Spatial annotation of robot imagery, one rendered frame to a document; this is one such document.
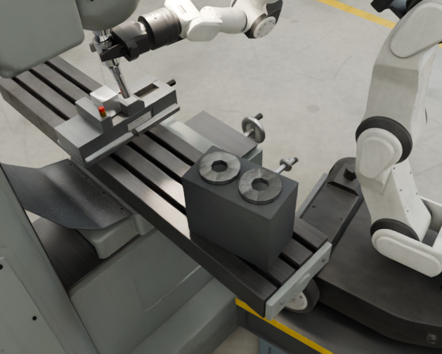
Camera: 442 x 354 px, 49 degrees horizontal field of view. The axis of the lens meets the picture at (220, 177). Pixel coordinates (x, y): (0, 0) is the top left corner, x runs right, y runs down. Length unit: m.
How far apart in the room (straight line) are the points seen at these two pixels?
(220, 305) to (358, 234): 0.59
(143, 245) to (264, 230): 0.56
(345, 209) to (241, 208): 0.75
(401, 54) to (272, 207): 0.42
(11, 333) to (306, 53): 2.73
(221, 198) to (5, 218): 0.43
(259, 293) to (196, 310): 0.83
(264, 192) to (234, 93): 2.15
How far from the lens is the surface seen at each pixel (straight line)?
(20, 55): 0.98
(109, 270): 1.44
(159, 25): 1.24
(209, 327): 1.89
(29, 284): 1.19
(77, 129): 1.40
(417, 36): 1.09
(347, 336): 1.65
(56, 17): 1.00
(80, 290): 1.41
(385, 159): 1.27
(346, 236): 1.64
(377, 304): 1.52
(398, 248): 1.48
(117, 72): 1.27
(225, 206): 1.01
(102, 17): 1.09
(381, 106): 1.25
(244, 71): 3.28
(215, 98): 3.06
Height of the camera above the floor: 1.86
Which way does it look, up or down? 47 degrees down
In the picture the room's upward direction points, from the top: 3 degrees counter-clockwise
